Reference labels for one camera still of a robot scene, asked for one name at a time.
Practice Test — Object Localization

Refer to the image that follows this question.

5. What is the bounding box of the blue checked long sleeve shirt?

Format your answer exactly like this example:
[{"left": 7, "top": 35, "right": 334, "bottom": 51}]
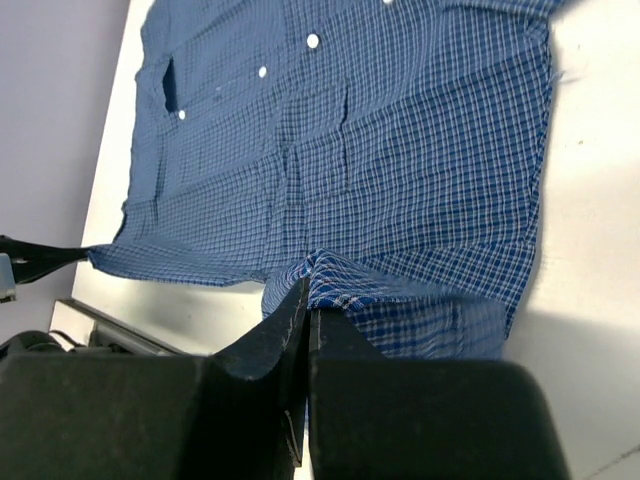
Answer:
[{"left": 89, "top": 1, "right": 560, "bottom": 359}]

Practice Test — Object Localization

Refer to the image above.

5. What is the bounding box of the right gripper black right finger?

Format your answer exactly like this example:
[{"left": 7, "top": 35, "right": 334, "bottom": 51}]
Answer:
[{"left": 309, "top": 310, "right": 569, "bottom": 479}]

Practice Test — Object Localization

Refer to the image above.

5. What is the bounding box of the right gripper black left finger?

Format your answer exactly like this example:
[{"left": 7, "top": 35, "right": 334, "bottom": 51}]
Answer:
[{"left": 1, "top": 280, "right": 309, "bottom": 479}]

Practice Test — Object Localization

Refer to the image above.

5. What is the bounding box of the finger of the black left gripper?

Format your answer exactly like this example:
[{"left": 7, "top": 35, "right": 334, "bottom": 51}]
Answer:
[{"left": 0, "top": 235, "right": 89, "bottom": 285}]

